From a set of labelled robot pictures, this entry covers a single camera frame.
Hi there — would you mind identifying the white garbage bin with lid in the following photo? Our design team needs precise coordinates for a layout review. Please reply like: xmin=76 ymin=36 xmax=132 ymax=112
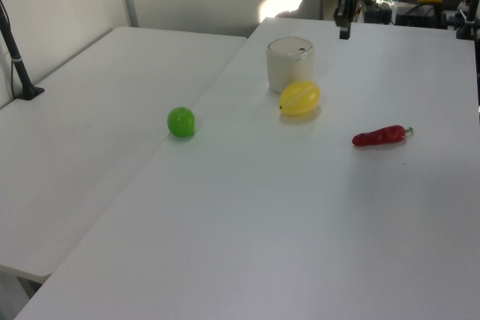
xmin=265 ymin=36 xmax=317 ymax=94

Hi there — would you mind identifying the black equipment box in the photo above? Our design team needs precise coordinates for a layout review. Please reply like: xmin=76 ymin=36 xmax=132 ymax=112
xmin=394 ymin=1 xmax=448 ymax=29

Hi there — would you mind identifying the yellow toy melon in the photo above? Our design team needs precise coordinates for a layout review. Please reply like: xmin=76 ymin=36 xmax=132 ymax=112
xmin=278 ymin=79 xmax=323 ymax=118

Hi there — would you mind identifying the red toy chili pepper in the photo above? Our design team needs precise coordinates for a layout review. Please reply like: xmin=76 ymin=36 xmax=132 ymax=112
xmin=351 ymin=124 xmax=415 ymax=149

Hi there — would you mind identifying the green toy apple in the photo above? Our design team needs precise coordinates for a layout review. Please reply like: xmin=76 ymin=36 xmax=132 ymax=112
xmin=166 ymin=106 xmax=197 ymax=139

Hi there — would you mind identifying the black clamped camera stand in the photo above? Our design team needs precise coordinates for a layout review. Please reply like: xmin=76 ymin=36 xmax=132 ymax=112
xmin=455 ymin=0 xmax=480 ymax=41

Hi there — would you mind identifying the black camera stand with base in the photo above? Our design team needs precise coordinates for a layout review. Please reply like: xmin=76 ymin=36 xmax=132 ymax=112
xmin=0 ymin=0 xmax=45 ymax=101

